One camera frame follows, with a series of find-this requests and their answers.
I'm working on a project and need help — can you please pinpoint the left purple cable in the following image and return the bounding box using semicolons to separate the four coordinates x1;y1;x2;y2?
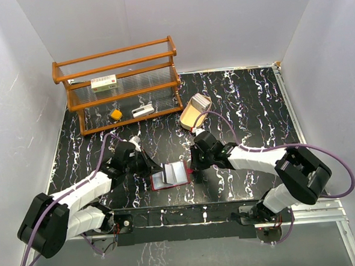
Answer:
11;132;141;266

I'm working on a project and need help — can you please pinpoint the stack of credit cards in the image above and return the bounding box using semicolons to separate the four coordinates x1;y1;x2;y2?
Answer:
192;94;211;112

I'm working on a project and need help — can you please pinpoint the beige oval tray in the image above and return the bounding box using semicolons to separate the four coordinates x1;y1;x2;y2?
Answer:
180;93;212;131

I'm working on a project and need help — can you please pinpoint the white red box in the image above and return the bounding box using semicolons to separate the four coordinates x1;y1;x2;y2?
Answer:
90;74;118;93

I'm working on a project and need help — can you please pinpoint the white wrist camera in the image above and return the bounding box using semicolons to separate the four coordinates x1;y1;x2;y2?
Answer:
129;135;141;152
191;127;205;136

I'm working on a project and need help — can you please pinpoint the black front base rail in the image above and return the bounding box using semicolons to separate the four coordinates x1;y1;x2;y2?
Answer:
114;200;256;247

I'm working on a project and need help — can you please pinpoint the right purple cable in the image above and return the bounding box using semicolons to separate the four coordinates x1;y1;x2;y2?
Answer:
191;102;355;206

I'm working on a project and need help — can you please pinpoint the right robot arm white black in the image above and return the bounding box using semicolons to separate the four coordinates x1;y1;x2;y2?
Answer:
190;131;332;222

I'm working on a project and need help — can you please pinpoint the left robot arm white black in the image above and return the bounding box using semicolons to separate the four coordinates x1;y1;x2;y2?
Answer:
17;140;162;259

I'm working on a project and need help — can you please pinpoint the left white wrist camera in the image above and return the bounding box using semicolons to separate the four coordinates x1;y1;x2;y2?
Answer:
129;135;141;152

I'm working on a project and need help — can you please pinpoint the wooden shelf rack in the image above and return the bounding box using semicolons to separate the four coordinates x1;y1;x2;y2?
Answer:
52;36;184;136

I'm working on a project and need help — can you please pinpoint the white stapler-like object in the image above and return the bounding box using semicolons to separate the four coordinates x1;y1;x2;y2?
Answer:
132;104;155;118

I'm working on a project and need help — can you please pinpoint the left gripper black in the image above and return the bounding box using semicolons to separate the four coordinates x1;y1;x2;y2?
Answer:
122;147;163;180

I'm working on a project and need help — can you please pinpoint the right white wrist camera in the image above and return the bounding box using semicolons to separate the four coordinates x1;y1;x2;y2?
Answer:
191;127;205;136

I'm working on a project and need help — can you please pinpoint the yellow square object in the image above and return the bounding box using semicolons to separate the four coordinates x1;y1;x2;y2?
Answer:
110;109;123;120

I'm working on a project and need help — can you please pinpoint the aluminium frame rail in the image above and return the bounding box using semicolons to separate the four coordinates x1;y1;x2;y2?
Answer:
272;56;355;266

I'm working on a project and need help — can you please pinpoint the red leather card holder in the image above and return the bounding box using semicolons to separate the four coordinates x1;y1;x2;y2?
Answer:
150;160;190;191

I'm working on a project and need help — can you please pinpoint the purple cable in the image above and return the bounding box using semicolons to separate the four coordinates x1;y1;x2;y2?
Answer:
191;102;355;206
11;132;141;266

